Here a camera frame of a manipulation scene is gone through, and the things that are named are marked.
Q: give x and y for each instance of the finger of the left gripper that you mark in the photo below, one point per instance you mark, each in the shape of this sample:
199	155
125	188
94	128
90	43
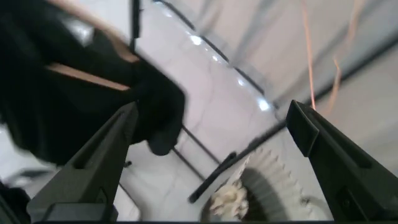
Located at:
84	180
357	177

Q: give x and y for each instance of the black garment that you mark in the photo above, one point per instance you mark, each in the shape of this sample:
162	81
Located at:
46	109

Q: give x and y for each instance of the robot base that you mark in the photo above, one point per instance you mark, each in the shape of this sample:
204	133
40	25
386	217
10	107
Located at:
129	208

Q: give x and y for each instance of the white laundry basket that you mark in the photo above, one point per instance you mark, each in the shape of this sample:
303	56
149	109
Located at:
280	174

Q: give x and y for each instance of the black clothes rack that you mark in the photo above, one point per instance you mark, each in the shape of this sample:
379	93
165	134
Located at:
214	175

